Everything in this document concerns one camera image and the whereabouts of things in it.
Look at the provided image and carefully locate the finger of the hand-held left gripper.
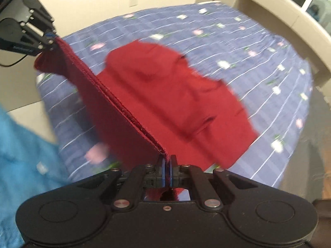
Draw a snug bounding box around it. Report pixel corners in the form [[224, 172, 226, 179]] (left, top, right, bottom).
[[22, 0, 57, 41], [20, 21, 58, 52]]

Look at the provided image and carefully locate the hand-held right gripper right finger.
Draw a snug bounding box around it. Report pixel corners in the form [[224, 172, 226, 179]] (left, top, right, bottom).
[[170, 155, 259, 211]]

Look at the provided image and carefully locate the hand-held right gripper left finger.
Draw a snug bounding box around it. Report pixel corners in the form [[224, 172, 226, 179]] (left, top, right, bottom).
[[74, 156, 166, 210]]

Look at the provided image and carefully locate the red long-sleeved sweater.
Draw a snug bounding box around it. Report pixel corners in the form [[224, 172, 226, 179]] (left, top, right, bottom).
[[34, 37, 260, 202]]

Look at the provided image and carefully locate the person's blue clothing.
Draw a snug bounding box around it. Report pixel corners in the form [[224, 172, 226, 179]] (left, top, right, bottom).
[[0, 103, 68, 248]]

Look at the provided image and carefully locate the blue checked floral quilt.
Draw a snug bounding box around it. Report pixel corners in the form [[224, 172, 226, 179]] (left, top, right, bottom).
[[35, 1, 314, 189]]

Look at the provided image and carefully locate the dark patterned mattress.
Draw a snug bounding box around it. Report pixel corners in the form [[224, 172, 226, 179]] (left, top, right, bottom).
[[279, 83, 331, 194]]

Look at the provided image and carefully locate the beige built-in cabinet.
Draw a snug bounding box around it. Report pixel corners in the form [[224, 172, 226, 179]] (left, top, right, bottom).
[[195, 0, 331, 88]]

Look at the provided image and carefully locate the window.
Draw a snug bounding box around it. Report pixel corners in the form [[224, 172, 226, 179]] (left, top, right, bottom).
[[281, 0, 331, 25]]

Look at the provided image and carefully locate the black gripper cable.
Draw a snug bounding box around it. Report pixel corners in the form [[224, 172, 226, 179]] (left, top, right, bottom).
[[0, 54, 27, 67]]

